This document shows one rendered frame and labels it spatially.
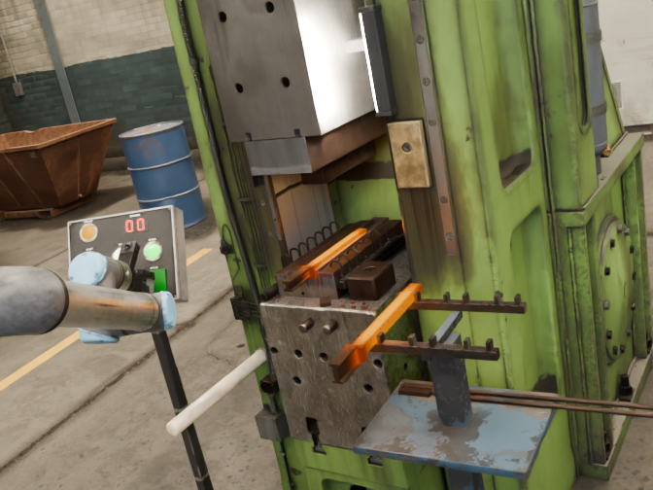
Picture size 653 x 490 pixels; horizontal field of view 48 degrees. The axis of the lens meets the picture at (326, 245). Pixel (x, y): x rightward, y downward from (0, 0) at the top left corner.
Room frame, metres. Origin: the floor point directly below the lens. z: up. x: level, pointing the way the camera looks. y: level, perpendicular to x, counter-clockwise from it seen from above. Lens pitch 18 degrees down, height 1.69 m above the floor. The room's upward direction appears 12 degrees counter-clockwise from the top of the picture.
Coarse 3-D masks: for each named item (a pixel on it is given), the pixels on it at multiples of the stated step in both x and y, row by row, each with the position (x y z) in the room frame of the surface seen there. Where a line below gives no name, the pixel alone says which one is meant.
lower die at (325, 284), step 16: (352, 224) 2.29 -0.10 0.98; (384, 224) 2.19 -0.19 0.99; (400, 224) 2.18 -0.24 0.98; (336, 240) 2.13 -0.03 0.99; (368, 240) 2.06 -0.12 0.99; (384, 240) 2.09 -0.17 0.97; (304, 256) 2.07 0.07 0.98; (336, 256) 1.96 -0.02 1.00; (352, 256) 1.96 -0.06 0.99; (368, 256) 2.01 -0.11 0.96; (288, 272) 1.94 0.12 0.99; (320, 272) 1.88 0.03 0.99; (336, 272) 1.87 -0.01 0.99; (304, 288) 1.92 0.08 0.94; (320, 288) 1.89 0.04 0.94; (336, 288) 1.86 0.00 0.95
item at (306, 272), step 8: (352, 232) 2.11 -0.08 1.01; (360, 232) 2.10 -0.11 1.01; (344, 240) 2.06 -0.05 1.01; (352, 240) 2.06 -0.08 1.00; (336, 248) 2.00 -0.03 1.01; (320, 256) 1.96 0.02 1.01; (328, 256) 1.96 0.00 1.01; (312, 264) 1.91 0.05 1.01; (320, 264) 1.92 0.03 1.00; (296, 272) 1.86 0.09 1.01; (304, 272) 1.86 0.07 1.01; (312, 272) 1.87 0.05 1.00; (288, 280) 1.81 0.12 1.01; (296, 280) 1.84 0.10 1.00; (304, 280) 1.85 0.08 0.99; (288, 288) 1.81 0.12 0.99; (296, 288) 1.82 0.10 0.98
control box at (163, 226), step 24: (120, 216) 2.15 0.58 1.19; (144, 216) 2.13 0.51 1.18; (168, 216) 2.11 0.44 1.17; (72, 240) 2.16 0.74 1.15; (96, 240) 2.14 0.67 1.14; (120, 240) 2.12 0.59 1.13; (144, 240) 2.10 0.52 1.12; (168, 240) 2.08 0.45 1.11; (144, 264) 2.06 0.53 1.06; (168, 264) 2.04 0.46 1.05; (168, 288) 2.01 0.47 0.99
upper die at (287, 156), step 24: (360, 120) 2.08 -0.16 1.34; (384, 120) 2.19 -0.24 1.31; (264, 144) 1.93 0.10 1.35; (288, 144) 1.89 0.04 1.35; (312, 144) 1.88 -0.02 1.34; (336, 144) 1.96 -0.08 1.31; (360, 144) 2.06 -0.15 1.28; (264, 168) 1.94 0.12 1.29; (288, 168) 1.90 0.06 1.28; (312, 168) 1.86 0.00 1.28
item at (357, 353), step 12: (408, 288) 1.65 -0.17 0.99; (420, 288) 1.65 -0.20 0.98; (396, 300) 1.59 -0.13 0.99; (408, 300) 1.59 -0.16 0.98; (384, 312) 1.54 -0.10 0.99; (396, 312) 1.54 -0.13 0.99; (372, 324) 1.49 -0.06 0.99; (384, 324) 1.48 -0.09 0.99; (360, 336) 1.44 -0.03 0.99; (372, 336) 1.43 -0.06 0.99; (348, 348) 1.37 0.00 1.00; (360, 348) 1.38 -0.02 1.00; (336, 360) 1.33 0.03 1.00; (348, 360) 1.35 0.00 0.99; (360, 360) 1.38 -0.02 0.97; (336, 372) 1.32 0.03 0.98; (348, 372) 1.34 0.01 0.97
